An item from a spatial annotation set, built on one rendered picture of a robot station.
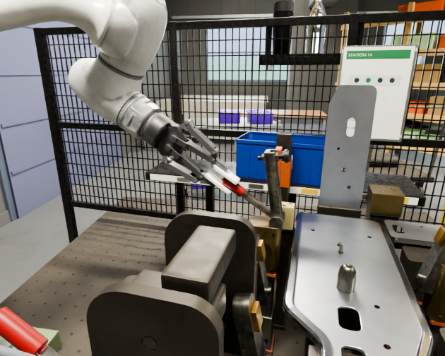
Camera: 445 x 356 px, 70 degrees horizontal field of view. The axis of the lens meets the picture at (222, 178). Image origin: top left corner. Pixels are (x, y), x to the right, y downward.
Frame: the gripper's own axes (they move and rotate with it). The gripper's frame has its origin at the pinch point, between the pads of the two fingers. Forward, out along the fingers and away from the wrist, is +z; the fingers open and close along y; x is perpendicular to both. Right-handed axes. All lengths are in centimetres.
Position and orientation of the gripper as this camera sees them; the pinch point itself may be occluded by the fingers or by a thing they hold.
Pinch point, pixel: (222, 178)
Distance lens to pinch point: 71.5
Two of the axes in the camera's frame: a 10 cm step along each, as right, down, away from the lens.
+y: 5.3, -7.5, -4.1
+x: 2.7, -3.0, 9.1
